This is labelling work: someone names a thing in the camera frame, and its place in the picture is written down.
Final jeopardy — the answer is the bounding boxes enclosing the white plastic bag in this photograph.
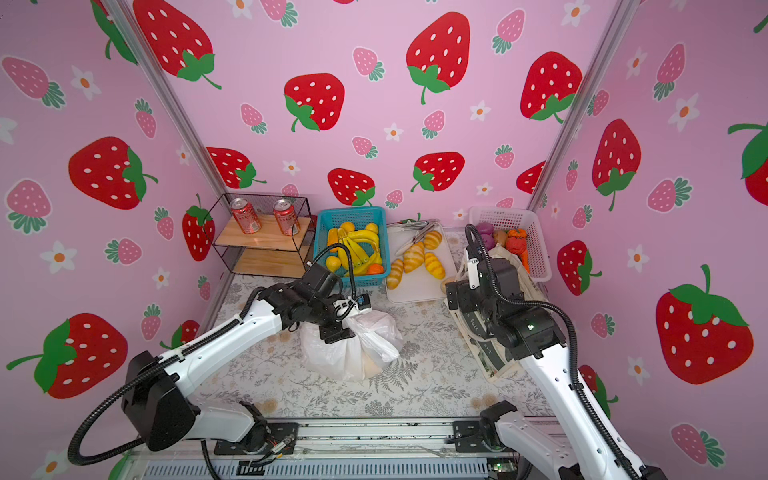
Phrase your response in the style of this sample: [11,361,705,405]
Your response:
[299,310,404,382]

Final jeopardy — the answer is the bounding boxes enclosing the beige canvas tote bag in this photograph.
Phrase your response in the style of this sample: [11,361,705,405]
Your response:
[448,247,548,383]

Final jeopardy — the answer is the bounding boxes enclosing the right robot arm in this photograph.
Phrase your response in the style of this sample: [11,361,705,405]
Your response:
[447,224,665,479]

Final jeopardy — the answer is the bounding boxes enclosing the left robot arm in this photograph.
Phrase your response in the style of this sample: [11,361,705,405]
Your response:
[67,261,371,466]

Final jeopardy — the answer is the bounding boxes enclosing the yellow striped bread roll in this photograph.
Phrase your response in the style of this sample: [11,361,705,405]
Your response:
[424,252,446,280]

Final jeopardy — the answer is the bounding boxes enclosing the orange carrot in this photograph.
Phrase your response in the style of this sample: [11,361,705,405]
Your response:
[519,250,531,273]

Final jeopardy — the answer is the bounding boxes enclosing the white plastic tray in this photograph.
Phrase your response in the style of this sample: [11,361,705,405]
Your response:
[386,224,457,303]

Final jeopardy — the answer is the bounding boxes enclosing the red tomato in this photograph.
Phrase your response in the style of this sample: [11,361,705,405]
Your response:
[505,237,527,258]

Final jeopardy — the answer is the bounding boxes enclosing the brown potato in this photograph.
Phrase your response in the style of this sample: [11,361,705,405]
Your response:
[493,230,508,247]

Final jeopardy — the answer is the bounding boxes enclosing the white plastic basket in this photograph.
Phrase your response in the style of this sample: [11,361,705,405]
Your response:
[469,206,552,283]

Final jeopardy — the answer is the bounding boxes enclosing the yellow lemon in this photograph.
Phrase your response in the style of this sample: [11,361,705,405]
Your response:
[325,256,341,273]

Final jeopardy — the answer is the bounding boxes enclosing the purple onion back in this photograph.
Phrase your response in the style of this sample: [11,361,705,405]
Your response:
[475,222,494,235]

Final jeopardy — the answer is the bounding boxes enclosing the small orange tangerine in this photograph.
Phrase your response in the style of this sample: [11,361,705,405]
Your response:
[366,263,386,275]

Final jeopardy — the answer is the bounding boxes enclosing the small striped bread roll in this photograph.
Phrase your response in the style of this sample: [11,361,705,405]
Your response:
[423,230,443,250]

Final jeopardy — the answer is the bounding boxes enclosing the small striped bread loaf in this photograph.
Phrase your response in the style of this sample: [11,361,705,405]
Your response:
[386,258,404,290]

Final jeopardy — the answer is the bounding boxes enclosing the long striped bread loaf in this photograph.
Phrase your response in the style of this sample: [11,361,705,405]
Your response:
[403,242,425,273]

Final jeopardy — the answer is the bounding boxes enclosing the metal tongs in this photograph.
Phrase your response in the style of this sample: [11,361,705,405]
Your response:
[390,219,439,242]

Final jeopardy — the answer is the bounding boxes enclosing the teal plastic basket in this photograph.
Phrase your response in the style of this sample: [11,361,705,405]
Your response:
[312,207,393,288]

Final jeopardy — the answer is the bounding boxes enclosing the red soda can right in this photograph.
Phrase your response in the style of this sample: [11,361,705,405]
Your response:
[273,198,300,236]

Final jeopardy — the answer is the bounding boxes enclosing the red soda can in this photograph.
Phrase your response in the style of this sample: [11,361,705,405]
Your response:
[230,197,262,235]
[273,198,300,236]

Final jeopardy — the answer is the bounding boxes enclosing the red soda can left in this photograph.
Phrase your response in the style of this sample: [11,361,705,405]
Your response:
[230,197,262,235]

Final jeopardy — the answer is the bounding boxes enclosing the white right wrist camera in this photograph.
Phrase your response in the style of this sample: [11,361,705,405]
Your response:
[466,258,480,290]

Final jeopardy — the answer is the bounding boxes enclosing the black wire wooden shelf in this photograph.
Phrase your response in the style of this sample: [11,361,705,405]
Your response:
[210,193,317,278]

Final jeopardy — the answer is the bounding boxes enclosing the metal base rail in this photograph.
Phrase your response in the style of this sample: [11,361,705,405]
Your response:
[119,415,587,479]

